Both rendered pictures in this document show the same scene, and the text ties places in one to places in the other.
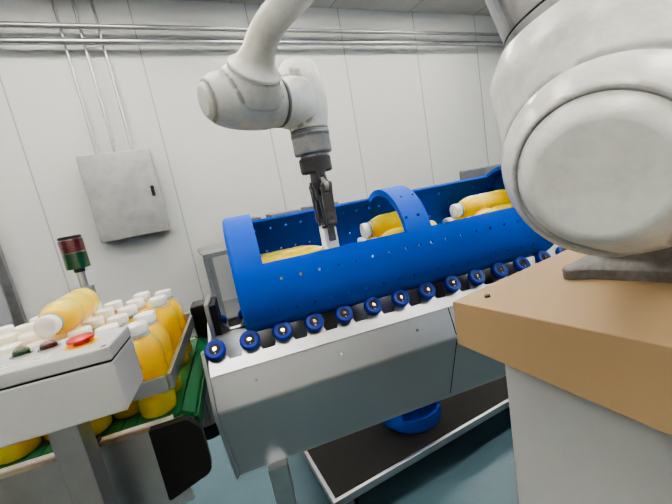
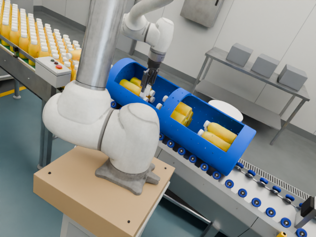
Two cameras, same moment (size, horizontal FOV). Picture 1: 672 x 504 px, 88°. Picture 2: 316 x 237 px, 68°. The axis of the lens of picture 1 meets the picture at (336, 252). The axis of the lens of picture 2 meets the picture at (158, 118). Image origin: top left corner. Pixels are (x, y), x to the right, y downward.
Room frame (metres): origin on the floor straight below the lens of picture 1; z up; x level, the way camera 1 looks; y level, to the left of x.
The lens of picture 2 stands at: (-0.04, -0.85, 1.75)
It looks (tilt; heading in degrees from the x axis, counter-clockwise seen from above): 32 degrees down; 38
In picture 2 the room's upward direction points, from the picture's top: 21 degrees clockwise
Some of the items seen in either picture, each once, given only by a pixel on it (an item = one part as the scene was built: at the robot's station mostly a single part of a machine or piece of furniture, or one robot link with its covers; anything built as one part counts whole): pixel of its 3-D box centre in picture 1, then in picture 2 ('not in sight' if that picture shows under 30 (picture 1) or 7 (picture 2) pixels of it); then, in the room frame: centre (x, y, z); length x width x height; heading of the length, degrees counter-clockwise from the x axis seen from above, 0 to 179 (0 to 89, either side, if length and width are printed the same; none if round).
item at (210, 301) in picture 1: (216, 323); not in sight; (0.82, 0.32, 0.99); 0.10 x 0.02 x 0.12; 15
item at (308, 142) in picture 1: (311, 144); (156, 54); (0.85, 0.01, 1.37); 0.09 x 0.09 x 0.06
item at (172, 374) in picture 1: (184, 341); not in sight; (0.80, 0.40, 0.96); 0.40 x 0.01 x 0.03; 15
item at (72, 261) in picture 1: (76, 260); not in sight; (1.07, 0.78, 1.18); 0.06 x 0.06 x 0.05
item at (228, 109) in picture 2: not in sight; (225, 110); (1.51, -0.21, 1.03); 0.28 x 0.28 x 0.01
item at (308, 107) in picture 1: (298, 95); (160, 33); (0.84, 0.02, 1.48); 0.13 x 0.11 x 0.16; 131
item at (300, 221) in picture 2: not in sight; (304, 212); (1.16, -0.97, 1.00); 0.10 x 0.04 x 0.15; 15
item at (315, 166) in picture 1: (317, 176); (153, 67); (0.85, 0.01, 1.29); 0.08 x 0.07 x 0.09; 15
